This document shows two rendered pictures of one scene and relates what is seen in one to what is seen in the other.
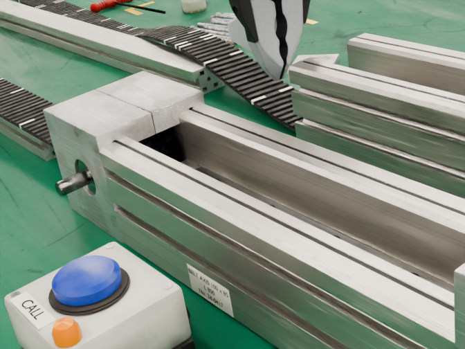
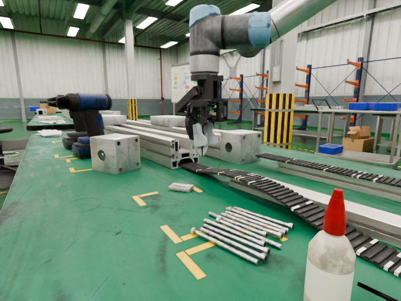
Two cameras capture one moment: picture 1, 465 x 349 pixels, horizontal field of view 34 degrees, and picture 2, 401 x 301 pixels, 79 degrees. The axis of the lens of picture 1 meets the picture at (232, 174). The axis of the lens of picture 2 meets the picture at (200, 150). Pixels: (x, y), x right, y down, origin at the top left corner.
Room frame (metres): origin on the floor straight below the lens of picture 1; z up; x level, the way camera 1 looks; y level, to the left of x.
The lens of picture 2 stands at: (1.36, -0.11, 0.97)
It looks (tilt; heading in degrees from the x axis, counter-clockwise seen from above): 11 degrees down; 176
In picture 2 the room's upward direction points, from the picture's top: straight up
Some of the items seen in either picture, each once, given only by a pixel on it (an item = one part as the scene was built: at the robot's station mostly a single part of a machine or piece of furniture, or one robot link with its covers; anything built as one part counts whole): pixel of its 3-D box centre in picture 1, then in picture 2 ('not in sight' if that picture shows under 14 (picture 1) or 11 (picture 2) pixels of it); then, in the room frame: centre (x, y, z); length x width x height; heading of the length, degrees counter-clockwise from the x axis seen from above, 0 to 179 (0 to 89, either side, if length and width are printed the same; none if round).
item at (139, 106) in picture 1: (121, 157); (243, 145); (0.57, 0.09, 0.83); 0.12 x 0.09 x 0.10; 124
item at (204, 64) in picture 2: not in sight; (205, 67); (0.72, -0.05, 1.06); 0.08 x 0.08 x 0.05
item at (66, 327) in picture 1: (65, 329); not in sight; (0.33, 0.10, 0.85); 0.01 x 0.01 x 0.01
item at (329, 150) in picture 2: not in sight; (354, 137); (-1.75, 2.23, 0.50); 1.03 x 0.55 x 1.01; 40
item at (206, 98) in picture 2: not in sight; (206, 99); (0.72, -0.05, 0.98); 0.09 x 0.08 x 0.12; 34
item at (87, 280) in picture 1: (88, 284); not in sight; (0.37, 0.09, 0.84); 0.04 x 0.04 x 0.02
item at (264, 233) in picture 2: (233, 32); (235, 223); (1.01, -0.03, 0.78); 0.11 x 0.01 x 0.01; 43
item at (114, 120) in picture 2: not in sight; (109, 122); (0.11, -0.47, 0.87); 0.16 x 0.11 x 0.07; 34
